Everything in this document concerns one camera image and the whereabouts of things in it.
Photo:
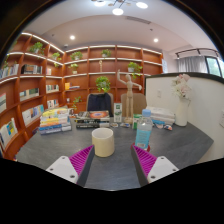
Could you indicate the wooden artist mannequin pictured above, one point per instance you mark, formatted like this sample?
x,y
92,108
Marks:
x,y
129,96

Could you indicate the recessed ceiling spotlight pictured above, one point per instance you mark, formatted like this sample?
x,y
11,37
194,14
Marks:
x,y
155,40
72,37

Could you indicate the ceiling air vent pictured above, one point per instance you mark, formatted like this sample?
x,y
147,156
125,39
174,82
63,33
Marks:
x,y
138,19

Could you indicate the stack of dark books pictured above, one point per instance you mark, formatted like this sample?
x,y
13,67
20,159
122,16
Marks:
x,y
91,120

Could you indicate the wooden wall shelf unit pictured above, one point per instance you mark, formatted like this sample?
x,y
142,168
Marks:
x,y
33,83

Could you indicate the stack of colourful books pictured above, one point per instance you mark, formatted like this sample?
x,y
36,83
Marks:
x,y
55,121

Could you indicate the green and white carton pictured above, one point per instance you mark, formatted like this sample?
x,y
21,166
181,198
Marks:
x,y
117,112

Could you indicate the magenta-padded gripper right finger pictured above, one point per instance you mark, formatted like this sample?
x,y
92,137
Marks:
x,y
160,167

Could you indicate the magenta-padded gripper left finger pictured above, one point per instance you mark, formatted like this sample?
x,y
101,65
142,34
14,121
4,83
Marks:
x,y
63,168

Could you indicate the clear blue-capped water bottle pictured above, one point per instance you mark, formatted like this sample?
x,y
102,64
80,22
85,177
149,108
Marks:
x,y
144,133

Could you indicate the small printed badge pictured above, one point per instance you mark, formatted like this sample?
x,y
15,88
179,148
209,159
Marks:
x,y
158,125
114,125
125,125
168,127

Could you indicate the branched ceiling lamp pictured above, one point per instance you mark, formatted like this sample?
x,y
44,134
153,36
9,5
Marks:
x,y
117,11

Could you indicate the stack of white books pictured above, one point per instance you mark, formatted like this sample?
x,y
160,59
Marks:
x,y
163,115

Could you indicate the grey curtain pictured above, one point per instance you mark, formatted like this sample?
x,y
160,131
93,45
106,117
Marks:
x,y
193,64

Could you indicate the white vase with flowers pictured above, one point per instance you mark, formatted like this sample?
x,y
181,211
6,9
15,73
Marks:
x,y
181,115

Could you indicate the small green box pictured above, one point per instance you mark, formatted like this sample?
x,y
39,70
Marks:
x,y
136,120

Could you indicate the cream cylindrical cup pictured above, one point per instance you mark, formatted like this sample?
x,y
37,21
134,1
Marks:
x,y
103,143

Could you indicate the white wall socket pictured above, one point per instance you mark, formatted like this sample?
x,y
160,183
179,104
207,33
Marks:
x,y
222,119
159,93

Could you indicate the chair with dark jacket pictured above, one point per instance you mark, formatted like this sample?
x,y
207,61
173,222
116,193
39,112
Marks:
x,y
99,103

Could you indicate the dark-framed window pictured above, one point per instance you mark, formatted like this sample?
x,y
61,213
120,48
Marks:
x,y
215,66

